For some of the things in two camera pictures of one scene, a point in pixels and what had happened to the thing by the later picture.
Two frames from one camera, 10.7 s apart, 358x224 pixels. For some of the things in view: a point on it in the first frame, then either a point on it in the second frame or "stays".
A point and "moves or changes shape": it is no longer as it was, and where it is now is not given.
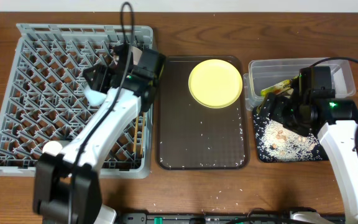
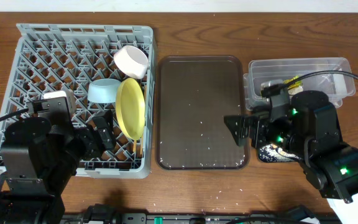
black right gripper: (279, 103) → (243, 121)
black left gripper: (100, 73) → (92, 147)
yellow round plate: (215, 83) moves or changes shape
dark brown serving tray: (191, 135) stays
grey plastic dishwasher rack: (45, 101) stays
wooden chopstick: (143, 133) stays
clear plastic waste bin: (263, 73) stays
